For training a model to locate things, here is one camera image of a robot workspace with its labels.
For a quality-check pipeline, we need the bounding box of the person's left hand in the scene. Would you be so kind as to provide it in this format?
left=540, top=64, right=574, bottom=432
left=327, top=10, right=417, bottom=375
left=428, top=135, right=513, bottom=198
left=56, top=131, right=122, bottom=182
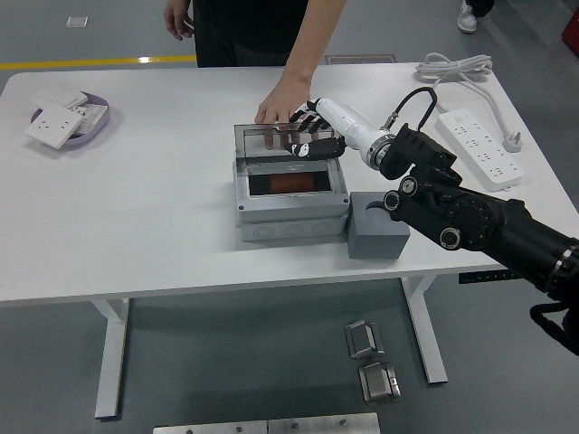
left=253, top=74, right=318, bottom=150

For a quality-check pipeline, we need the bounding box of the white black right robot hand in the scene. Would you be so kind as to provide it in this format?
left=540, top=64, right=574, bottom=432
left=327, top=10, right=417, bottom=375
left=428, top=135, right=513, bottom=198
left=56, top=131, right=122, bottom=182
left=279, top=96, right=385, bottom=160

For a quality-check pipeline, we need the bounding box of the person's right hand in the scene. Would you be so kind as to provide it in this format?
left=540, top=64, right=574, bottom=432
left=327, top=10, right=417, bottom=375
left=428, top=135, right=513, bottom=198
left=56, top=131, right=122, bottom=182
left=162, top=0, right=196, bottom=42

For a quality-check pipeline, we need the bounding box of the orange cylinder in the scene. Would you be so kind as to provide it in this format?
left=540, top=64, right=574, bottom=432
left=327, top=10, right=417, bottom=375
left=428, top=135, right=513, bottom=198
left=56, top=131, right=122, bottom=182
left=269, top=174, right=317, bottom=193

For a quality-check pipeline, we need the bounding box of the grey junction box clear lid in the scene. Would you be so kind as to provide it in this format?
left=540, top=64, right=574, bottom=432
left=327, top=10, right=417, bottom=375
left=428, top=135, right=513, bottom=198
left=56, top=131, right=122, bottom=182
left=232, top=122, right=352, bottom=243

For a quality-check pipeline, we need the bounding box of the grey cube with round hole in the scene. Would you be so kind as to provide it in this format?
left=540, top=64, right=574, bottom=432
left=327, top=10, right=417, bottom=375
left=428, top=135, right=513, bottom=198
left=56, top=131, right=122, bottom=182
left=346, top=190, right=412, bottom=261

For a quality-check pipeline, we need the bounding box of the person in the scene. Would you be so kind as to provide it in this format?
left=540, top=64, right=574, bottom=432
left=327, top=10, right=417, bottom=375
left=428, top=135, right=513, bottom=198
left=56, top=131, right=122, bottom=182
left=193, top=0, right=318, bottom=69

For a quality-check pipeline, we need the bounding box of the brown floor plate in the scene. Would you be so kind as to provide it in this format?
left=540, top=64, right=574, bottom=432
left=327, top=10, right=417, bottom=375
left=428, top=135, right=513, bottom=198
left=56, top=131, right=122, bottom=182
left=324, top=53, right=398, bottom=65

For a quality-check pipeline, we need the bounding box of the white printed socket plate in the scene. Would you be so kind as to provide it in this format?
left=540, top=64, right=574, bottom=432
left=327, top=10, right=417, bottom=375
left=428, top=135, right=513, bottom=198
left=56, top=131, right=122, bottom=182
left=71, top=103, right=109, bottom=136

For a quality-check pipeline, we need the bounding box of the purple oval tray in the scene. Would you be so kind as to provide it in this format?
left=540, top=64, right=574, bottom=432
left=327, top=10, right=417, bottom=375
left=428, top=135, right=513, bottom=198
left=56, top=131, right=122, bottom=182
left=29, top=92, right=113, bottom=148

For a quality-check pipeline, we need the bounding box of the person's foot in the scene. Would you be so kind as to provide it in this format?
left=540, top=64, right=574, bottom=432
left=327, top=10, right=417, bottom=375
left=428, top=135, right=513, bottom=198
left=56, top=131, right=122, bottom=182
left=456, top=0, right=479, bottom=35

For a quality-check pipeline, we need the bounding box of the person's leg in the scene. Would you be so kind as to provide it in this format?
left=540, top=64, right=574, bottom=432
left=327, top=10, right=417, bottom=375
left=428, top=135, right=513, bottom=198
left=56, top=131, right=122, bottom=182
left=464, top=0, right=498, bottom=19

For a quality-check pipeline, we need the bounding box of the black perforated strip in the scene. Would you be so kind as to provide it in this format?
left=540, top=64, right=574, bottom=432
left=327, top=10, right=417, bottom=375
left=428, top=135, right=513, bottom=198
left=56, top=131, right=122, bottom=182
left=459, top=269, right=515, bottom=285

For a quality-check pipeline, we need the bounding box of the silver metal block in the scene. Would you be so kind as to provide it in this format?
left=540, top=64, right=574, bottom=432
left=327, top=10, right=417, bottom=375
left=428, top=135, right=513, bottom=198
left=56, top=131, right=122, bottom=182
left=357, top=361, right=403, bottom=403
left=344, top=318, right=385, bottom=360

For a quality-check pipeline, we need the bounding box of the white table leg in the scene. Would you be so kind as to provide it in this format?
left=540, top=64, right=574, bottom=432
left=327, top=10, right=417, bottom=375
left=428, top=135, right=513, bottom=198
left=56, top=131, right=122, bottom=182
left=400, top=276, right=449, bottom=386
left=90, top=297, right=132, bottom=420

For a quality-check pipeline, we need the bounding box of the red object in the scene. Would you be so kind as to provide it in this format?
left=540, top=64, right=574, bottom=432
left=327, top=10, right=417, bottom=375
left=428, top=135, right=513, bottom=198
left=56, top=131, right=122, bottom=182
left=560, top=8, right=579, bottom=46

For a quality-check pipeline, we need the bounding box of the silver metal plate with screws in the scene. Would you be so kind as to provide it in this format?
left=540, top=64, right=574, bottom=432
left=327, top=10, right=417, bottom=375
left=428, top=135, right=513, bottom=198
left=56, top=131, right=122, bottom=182
left=152, top=411, right=381, bottom=434

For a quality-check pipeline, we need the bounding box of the white blank switch panel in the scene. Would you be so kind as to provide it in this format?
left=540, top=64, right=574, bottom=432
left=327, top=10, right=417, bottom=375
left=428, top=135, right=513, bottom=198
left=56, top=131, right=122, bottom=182
left=30, top=86, right=90, bottom=112

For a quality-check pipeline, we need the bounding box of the white power cord with plug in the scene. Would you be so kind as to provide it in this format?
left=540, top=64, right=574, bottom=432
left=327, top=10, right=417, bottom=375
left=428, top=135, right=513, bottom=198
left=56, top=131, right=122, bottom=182
left=414, top=52, right=526, bottom=154

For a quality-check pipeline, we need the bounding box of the white five-hole wall socket panel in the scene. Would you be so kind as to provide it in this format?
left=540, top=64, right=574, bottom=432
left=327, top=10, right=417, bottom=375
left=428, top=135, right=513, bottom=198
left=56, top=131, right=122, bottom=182
left=24, top=103, right=85, bottom=150

